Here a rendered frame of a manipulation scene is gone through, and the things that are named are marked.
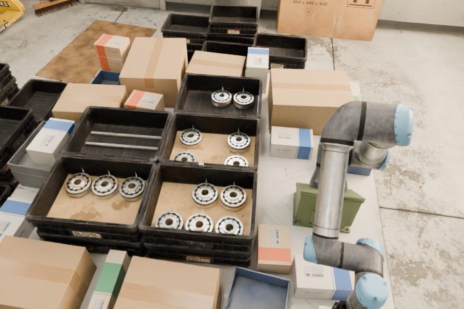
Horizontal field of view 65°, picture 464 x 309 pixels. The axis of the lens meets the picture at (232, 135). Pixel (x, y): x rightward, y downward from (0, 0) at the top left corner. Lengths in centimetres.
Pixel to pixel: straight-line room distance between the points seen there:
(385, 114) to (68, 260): 111
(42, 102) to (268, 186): 178
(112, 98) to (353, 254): 134
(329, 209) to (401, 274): 140
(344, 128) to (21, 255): 113
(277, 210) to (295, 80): 70
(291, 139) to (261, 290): 70
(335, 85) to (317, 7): 223
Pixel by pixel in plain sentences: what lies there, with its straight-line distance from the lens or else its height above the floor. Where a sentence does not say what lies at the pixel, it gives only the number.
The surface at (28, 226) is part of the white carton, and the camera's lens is 169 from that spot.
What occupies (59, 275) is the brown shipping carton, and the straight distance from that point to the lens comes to 139.
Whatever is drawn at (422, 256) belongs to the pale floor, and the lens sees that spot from 255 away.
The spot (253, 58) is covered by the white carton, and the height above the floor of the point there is 88.
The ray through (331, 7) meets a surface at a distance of 411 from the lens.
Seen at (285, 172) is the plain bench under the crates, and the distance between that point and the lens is 174.
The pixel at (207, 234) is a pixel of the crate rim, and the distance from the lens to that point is 127.
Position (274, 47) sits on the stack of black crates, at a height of 49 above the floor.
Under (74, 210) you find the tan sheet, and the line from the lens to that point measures 155.
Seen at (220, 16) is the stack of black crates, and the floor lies 51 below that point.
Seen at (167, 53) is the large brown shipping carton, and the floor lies 90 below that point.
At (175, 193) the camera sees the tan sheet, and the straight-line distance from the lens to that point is 149.
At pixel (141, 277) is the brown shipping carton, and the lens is 131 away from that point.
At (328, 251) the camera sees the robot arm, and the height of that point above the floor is 108.
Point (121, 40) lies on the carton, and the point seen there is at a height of 92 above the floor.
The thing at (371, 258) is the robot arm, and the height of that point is 110.
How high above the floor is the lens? 204
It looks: 45 degrees down
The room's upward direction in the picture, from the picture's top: 1 degrees clockwise
